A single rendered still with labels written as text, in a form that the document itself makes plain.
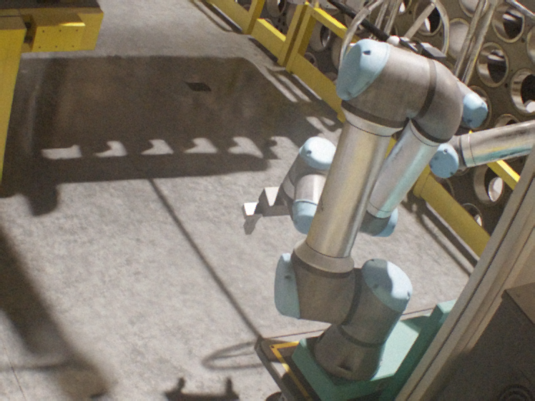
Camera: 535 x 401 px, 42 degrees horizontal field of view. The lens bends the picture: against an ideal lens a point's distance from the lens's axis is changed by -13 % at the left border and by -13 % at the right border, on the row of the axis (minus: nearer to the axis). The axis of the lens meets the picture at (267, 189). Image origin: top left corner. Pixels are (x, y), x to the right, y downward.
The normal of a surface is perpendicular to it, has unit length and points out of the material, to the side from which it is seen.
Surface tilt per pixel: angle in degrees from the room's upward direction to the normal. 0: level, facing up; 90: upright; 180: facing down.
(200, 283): 0
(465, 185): 90
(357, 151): 81
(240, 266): 0
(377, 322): 90
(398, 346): 0
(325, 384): 90
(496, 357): 90
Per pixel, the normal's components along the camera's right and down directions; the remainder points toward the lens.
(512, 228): -0.84, 0.02
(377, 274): 0.42, -0.78
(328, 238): -0.27, 0.27
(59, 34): 0.48, 0.58
